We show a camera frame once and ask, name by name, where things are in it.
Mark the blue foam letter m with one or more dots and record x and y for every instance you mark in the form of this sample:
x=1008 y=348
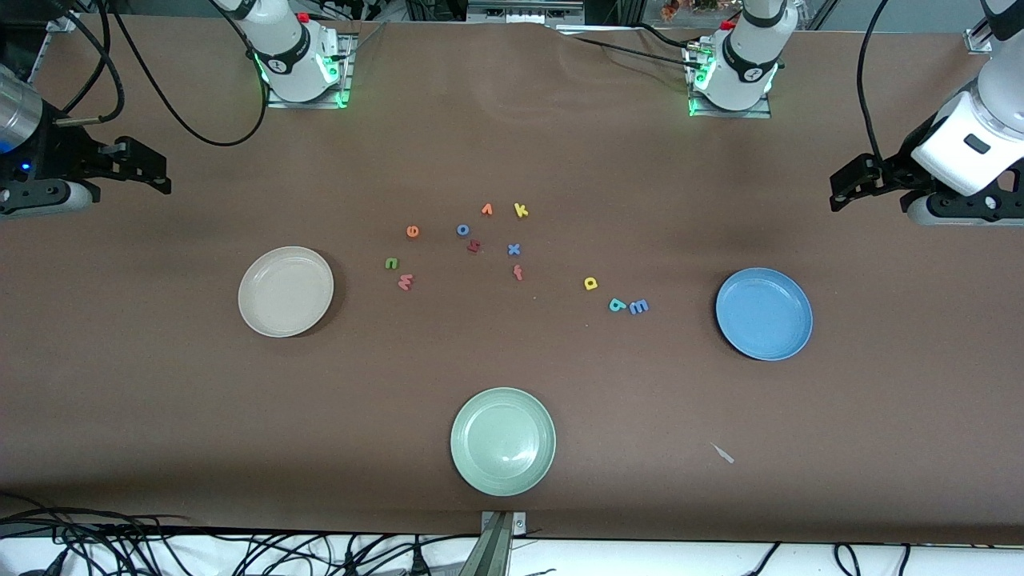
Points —
x=638 y=306

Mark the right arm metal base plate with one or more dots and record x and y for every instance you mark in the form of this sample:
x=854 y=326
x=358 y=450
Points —
x=308 y=105

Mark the blue plate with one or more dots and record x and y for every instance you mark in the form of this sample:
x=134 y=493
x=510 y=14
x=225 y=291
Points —
x=764 y=314

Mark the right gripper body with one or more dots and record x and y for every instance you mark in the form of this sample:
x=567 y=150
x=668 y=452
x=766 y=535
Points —
x=70 y=152

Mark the pale green plate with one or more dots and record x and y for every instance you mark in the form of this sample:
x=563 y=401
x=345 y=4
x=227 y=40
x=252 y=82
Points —
x=502 y=442

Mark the aluminium camera pole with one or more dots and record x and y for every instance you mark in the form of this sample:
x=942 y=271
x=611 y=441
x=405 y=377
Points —
x=492 y=552

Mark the grey metal rail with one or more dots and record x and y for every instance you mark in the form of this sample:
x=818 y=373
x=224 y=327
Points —
x=520 y=10

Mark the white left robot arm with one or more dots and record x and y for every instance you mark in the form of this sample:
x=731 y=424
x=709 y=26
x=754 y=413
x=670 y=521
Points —
x=748 y=56

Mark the beige plate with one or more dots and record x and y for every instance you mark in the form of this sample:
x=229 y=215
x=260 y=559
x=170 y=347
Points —
x=286 y=292

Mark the pink foam letter w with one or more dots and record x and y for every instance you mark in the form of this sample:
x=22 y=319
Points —
x=406 y=282

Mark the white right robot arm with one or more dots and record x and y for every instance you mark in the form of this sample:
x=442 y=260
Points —
x=292 y=56

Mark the white tape scrap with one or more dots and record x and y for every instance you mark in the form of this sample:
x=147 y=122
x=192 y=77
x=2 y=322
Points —
x=722 y=453

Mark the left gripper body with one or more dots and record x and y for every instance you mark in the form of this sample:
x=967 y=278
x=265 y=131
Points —
x=898 y=170

